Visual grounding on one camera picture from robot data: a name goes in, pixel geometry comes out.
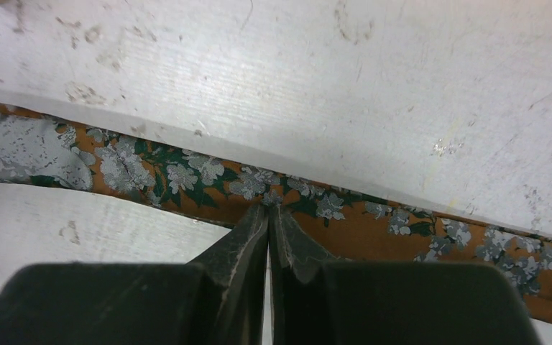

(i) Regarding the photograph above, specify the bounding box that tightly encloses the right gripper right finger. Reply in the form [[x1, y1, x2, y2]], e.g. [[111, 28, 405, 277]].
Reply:
[[268, 207, 540, 344]]

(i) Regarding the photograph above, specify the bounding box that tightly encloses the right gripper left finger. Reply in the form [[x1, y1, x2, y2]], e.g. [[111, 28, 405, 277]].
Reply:
[[0, 205, 268, 344]]

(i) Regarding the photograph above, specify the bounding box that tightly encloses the orange grey floral tie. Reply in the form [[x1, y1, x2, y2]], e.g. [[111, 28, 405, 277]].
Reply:
[[0, 104, 552, 323]]

